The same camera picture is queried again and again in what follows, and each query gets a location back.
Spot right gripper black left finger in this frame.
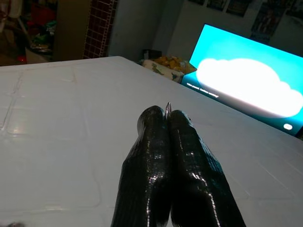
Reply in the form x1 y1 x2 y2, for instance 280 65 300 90
110 105 172 227

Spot large portrait wall poster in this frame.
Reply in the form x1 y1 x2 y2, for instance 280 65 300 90
250 1 285 44

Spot small dark wall poster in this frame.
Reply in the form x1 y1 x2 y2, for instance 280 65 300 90
206 0 228 12
225 0 250 17

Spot small black box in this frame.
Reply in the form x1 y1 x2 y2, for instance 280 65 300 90
143 49 162 61

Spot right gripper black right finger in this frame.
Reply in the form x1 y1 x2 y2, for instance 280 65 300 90
167 110 247 227

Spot flat screen television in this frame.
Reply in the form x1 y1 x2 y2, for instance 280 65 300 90
180 23 303 137

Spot brown wooden board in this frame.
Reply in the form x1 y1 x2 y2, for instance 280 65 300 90
52 0 92 62

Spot red plastic item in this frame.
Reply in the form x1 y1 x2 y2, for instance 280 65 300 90
27 3 57 28

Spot dinosaur print cloth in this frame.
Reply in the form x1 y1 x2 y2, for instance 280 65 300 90
143 56 197 83

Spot red brick pattern panel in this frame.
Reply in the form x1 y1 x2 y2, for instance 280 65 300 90
82 0 119 60

